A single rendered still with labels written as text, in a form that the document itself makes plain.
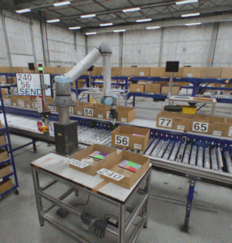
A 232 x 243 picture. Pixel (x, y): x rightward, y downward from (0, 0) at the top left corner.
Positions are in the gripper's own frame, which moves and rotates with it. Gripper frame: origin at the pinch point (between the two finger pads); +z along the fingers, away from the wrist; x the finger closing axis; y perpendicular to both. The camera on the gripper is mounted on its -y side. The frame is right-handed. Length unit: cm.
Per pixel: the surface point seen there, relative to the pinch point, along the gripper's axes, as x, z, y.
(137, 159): 48, 15, 50
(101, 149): 9, 15, 47
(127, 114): 7.2, -7.2, -29.0
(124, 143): 24.7, 13.3, 23.3
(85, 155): -2, 17, 62
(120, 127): 7.3, 5.9, -4.5
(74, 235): 8, 79, 97
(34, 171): -39, 28, 93
